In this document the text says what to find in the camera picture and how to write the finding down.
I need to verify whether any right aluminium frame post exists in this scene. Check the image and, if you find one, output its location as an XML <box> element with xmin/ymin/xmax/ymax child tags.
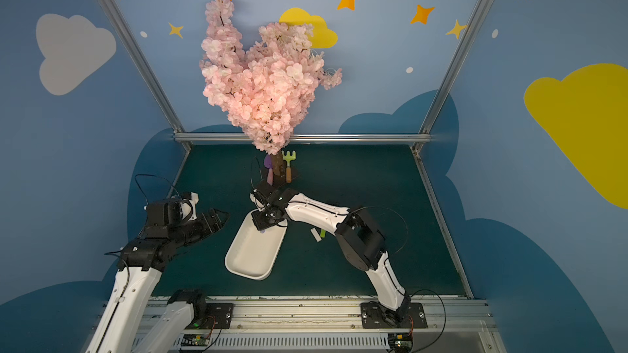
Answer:
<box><xmin>412</xmin><ymin>0</ymin><xmax>495</xmax><ymax>157</ymax></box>

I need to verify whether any aluminium frame post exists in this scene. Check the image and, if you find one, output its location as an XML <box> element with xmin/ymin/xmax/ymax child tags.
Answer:
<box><xmin>412</xmin><ymin>0</ymin><xmax>495</xmax><ymax>157</ymax></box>
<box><xmin>96</xmin><ymin>0</ymin><xmax>185</xmax><ymax>136</ymax></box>

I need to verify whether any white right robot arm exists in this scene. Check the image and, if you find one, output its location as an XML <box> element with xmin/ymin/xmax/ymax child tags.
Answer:
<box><xmin>250</xmin><ymin>181</ymin><xmax>410</xmax><ymax>326</ymax></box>

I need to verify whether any pink cherry blossom tree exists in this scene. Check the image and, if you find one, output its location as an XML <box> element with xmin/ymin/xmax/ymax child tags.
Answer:
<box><xmin>200</xmin><ymin>0</ymin><xmax>343</xmax><ymax>155</ymax></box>

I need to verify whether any back aluminium frame bar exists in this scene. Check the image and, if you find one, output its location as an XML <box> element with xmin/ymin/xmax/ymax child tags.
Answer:
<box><xmin>174</xmin><ymin>132</ymin><xmax>431</xmax><ymax>145</ymax></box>

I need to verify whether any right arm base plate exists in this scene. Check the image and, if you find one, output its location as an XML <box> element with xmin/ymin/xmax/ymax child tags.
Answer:
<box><xmin>360</xmin><ymin>301</ymin><xmax>428</xmax><ymax>329</ymax></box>

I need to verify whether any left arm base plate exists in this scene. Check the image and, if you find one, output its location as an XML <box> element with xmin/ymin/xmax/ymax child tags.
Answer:
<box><xmin>186</xmin><ymin>302</ymin><xmax>235</xmax><ymax>330</ymax></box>

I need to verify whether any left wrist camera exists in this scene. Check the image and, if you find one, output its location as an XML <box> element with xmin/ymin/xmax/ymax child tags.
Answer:
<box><xmin>179</xmin><ymin>192</ymin><xmax>199</xmax><ymax>223</ymax></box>

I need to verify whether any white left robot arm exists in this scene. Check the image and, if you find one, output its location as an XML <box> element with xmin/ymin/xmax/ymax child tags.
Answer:
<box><xmin>86</xmin><ymin>192</ymin><xmax>230</xmax><ymax>352</ymax></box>

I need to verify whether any dark tree base plate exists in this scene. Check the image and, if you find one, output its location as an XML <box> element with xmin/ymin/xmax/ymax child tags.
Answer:
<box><xmin>262</xmin><ymin>168</ymin><xmax>299</xmax><ymax>189</ymax></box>

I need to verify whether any right green circuit board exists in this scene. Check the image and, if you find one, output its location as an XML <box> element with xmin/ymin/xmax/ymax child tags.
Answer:
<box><xmin>387</xmin><ymin>333</ymin><xmax>413</xmax><ymax>353</ymax></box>

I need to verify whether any left green circuit board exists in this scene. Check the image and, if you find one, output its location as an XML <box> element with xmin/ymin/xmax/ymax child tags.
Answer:
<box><xmin>179</xmin><ymin>334</ymin><xmax>213</xmax><ymax>351</ymax></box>

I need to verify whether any green circuit board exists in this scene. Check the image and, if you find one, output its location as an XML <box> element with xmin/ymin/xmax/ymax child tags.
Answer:
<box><xmin>179</xmin><ymin>334</ymin><xmax>213</xmax><ymax>351</ymax></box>
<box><xmin>387</xmin><ymin>333</ymin><xmax>413</xmax><ymax>353</ymax></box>

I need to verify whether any left aluminium frame post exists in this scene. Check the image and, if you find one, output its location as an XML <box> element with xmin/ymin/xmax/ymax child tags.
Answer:
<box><xmin>96</xmin><ymin>0</ymin><xmax>185</xmax><ymax>136</ymax></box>

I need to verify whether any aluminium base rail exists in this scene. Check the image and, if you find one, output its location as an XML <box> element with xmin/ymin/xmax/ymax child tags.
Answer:
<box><xmin>134</xmin><ymin>294</ymin><xmax>505</xmax><ymax>352</ymax></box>

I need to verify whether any white usb drive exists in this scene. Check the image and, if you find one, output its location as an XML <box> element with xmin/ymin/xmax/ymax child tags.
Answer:
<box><xmin>310</xmin><ymin>228</ymin><xmax>322</xmax><ymax>243</ymax></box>

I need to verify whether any white oval storage tray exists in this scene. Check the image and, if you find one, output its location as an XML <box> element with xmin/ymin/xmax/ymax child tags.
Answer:
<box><xmin>224</xmin><ymin>211</ymin><xmax>287</xmax><ymax>280</ymax></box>

